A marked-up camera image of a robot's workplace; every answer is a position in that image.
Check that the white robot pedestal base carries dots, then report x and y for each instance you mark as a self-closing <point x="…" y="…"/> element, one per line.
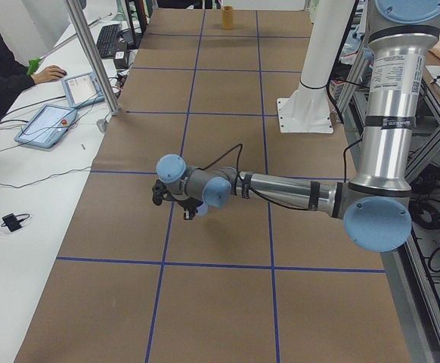
<point x="307" y="110"/>

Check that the blue teach pendant near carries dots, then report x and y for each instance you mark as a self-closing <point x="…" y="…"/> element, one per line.
<point x="47" y="127"/>

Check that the aluminium frame post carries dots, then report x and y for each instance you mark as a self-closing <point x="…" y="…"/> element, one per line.
<point x="88" y="46"/>

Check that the blue teach pendant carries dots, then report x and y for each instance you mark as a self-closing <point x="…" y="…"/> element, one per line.
<point x="82" y="90"/>
<point x="47" y="127"/>

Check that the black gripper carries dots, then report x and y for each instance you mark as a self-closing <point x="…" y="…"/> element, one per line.
<point x="188" y="207"/>

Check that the small black device with cable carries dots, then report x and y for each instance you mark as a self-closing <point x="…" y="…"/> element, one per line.
<point x="13" y="222"/>

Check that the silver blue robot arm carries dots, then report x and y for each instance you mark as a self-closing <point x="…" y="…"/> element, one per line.
<point x="373" y="205"/>

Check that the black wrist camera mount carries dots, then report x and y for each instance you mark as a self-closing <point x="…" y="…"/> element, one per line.
<point x="159" y="192"/>

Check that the black keyboard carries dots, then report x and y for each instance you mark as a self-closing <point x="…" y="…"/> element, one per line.
<point x="107" y="40"/>

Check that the blue teach pendant far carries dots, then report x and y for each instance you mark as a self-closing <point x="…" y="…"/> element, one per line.
<point x="82" y="90"/>

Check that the person's hand on mouse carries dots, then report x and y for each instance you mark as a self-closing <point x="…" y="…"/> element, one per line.
<point x="49" y="74"/>

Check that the light blue plastic cup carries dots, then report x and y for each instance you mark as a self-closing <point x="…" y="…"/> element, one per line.
<point x="202" y="209"/>

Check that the brown bamboo cup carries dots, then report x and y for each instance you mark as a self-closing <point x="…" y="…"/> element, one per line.
<point x="227" y="17"/>

